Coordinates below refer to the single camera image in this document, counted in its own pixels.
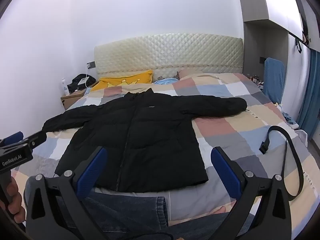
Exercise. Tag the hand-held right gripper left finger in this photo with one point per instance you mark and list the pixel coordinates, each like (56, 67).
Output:
(92, 173)

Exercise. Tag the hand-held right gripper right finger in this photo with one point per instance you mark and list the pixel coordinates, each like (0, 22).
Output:
(225, 173)

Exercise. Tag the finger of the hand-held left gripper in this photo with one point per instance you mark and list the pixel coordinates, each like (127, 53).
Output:
(37, 137)
(12, 138)

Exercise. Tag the black puffer jacket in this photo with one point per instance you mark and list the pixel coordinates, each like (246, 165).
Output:
(150, 135)

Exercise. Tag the person's left hand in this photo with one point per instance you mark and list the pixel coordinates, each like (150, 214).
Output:
(13, 205)

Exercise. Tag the plaid patchwork quilt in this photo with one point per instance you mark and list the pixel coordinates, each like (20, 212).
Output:
(225, 130)

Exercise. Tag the black belt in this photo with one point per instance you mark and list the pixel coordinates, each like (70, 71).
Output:
(263, 148)

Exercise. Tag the wooden nightstand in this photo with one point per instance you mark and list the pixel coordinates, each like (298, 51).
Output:
(71, 100)

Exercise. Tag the person's jeans legs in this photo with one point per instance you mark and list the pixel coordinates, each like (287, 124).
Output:
(125, 212)

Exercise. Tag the white plastic bottle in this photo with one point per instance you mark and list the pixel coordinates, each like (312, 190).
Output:
(65, 88)

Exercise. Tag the black bag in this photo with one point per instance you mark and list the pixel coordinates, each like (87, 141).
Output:
(72, 86)

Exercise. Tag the white flat device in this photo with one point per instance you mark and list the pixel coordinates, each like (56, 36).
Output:
(82, 82)

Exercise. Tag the light blue crumpled cloth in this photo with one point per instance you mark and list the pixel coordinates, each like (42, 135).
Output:
(290, 118)

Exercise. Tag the yellow pillow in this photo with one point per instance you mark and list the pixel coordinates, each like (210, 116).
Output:
(120, 81)

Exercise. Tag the cluster of small bottles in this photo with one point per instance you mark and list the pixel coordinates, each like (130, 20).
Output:
(255, 80)

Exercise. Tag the blue towel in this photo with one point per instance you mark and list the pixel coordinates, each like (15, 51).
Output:
(273, 80)

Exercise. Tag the pink pillow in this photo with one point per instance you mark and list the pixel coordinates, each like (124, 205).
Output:
(186, 73)

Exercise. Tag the light blue pillow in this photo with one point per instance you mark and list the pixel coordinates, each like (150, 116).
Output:
(165, 81)

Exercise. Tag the blue curtain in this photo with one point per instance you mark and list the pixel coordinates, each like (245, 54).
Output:
(310, 92)

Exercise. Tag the cream quilted headboard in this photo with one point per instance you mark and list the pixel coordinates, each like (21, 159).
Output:
(162, 52)

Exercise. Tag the grey wall socket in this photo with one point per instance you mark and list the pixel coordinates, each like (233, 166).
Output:
(91, 65)

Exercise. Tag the dark wall socket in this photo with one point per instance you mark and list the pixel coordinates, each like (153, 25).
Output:
(262, 60)

